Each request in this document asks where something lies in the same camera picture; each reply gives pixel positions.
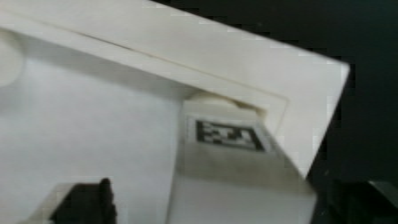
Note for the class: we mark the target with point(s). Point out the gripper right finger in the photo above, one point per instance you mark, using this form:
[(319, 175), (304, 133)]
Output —
[(356, 202)]

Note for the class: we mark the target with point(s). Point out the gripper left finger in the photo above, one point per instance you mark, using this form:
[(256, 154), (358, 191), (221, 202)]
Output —
[(79, 204)]

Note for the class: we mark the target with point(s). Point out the white table leg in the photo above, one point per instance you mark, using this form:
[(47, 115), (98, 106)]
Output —
[(237, 185)]

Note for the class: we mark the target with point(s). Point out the white square table top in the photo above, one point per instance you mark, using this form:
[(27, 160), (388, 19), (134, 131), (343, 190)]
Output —
[(91, 99)]

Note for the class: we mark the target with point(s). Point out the white U-shaped obstacle fence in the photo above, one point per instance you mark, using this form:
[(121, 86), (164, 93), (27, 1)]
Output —
[(201, 53)]

